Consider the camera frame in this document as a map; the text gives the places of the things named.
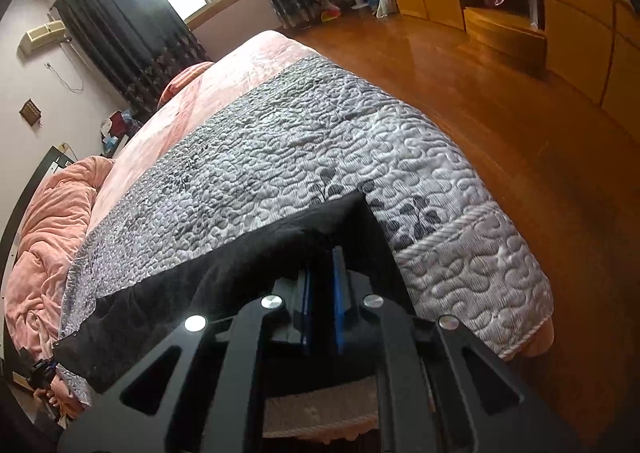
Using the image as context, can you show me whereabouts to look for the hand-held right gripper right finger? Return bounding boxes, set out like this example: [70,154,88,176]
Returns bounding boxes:
[331,245,582,453]

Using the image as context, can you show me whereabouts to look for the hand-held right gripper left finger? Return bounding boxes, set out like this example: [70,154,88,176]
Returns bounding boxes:
[59,272,315,453]

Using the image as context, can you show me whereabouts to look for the black pants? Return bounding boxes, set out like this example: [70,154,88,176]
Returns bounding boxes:
[52,190,417,395]

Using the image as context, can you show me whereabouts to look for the pink bunched comforter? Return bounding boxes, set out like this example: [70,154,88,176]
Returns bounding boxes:
[4,155,117,351]

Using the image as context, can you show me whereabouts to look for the grey quilted bedspread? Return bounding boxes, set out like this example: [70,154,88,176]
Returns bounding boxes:
[56,55,555,408]

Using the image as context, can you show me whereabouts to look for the black headboard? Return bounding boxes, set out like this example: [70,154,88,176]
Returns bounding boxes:
[0,145,77,284]

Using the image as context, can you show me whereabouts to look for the pink flat blanket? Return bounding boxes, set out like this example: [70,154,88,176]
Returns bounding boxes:
[91,29,322,236]

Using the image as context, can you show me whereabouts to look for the orange pillow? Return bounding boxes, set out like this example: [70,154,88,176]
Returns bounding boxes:
[157,61,216,110]

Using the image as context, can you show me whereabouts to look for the bedside clutter pile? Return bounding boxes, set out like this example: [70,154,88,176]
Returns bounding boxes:
[99,110,147,157]

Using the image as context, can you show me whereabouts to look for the wooden cabinet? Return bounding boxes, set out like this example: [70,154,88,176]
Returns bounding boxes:
[375,0,640,150]

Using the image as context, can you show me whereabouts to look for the brown wall switch panel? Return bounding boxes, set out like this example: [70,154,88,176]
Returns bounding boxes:
[18,100,42,126]

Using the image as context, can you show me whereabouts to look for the thin wall cable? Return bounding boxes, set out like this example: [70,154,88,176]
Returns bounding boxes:
[44,62,84,94]

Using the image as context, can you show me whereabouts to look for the beige wall air conditioner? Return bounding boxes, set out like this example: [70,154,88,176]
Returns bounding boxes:
[18,20,72,54]

